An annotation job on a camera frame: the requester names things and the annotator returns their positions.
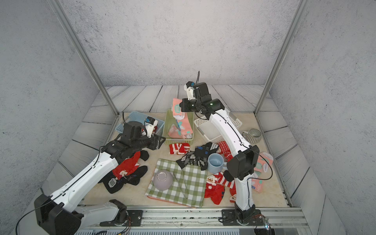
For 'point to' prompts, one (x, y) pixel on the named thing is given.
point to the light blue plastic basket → (140, 117)
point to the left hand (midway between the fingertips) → (163, 137)
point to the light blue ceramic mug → (216, 163)
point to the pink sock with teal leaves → (182, 128)
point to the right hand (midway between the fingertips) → (179, 104)
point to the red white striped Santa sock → (219, 178)
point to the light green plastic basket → (169, 120)
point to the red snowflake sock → (215, 193)
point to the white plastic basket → (207, 132)
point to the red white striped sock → (179, 149)
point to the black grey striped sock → (191, 158)
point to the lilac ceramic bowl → (162, 180)
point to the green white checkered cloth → (188, 186)
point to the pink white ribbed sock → (173, 132)
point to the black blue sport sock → (204, 150)
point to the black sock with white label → (113, 184)
